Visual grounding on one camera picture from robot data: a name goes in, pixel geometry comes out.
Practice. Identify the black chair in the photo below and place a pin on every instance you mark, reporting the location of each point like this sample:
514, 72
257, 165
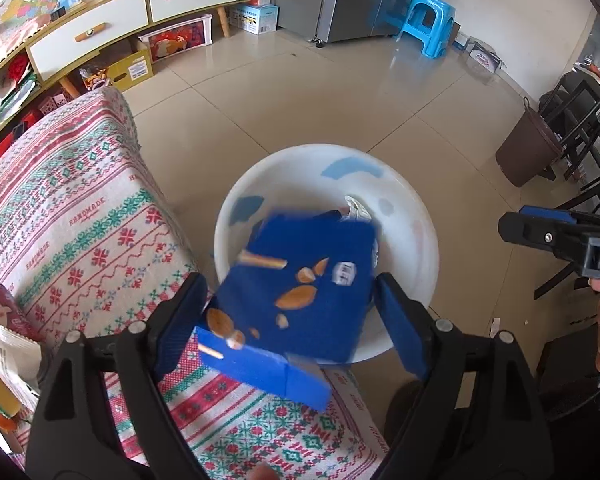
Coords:
587, 125

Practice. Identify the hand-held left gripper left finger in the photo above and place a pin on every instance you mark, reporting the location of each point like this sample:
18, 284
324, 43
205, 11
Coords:
180, 320

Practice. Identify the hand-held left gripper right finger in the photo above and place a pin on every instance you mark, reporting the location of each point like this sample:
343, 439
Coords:
400, 325

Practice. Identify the blue and white box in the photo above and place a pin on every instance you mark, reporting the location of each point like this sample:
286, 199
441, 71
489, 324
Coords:
255, 19

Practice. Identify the red metal can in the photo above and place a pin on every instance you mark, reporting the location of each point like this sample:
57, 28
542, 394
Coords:
5, 310

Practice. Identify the person's left hand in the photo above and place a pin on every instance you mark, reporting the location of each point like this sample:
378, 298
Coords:
262, 472

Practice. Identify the white plastic basin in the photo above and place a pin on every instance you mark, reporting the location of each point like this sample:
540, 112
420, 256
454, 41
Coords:
305, 180

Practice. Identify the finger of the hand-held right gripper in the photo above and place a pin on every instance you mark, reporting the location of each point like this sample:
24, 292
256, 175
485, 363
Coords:
540, 235
550, 211

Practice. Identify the yellow cardboard box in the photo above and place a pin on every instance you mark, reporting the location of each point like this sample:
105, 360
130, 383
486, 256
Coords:
125, 72

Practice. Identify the clear plastic wrapper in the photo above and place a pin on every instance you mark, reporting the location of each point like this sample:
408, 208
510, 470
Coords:
357, 209

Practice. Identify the patterned striped tablecloth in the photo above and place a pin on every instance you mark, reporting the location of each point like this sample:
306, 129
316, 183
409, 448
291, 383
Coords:
80, 210

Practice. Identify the clear storage box red contents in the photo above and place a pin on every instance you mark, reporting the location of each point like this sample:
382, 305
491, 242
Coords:
175, 40

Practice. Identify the blue plastic stool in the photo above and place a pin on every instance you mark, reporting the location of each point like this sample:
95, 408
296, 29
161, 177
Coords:
427, 20

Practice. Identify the white printed paper wrapper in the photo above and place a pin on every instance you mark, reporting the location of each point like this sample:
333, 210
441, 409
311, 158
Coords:
7, 350

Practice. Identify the brown trash bin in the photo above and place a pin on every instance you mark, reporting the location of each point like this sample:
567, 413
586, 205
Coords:
525, 150

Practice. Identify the long wooden TV cabinet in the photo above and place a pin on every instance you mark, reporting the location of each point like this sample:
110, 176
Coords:
110, 20

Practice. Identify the blue cardboard snack box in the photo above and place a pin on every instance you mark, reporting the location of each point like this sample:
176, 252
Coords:
305, 320

